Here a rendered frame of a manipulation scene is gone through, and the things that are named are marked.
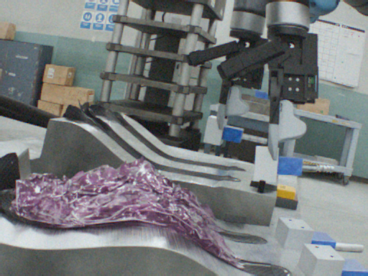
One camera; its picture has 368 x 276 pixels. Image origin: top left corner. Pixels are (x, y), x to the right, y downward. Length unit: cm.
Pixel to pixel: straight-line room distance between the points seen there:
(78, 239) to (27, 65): 735
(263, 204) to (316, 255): 24
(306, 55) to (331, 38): 655
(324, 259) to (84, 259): 25
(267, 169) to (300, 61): 18
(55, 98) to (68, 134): 685
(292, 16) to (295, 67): 9
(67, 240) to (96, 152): 36
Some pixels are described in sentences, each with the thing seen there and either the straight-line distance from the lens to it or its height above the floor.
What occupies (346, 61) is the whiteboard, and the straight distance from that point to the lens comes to 737.
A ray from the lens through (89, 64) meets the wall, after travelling 788.
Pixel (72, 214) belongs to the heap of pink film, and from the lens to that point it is 49.
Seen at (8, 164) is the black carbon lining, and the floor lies 90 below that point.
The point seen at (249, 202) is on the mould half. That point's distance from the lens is 76.
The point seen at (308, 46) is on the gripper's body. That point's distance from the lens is 83.
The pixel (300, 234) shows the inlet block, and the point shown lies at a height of 88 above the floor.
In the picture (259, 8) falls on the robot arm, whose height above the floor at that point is 121.
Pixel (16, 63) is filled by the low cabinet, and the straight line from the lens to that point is 788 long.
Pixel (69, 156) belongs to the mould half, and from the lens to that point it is 82.
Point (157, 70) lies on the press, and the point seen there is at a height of 101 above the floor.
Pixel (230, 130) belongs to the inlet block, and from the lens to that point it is 109.
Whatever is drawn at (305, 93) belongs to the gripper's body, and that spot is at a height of 105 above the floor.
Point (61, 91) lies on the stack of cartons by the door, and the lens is 762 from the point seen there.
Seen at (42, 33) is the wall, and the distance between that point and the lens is 829.
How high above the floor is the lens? 104
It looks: 7 degrees down
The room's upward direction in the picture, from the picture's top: 11 degrees clockwise
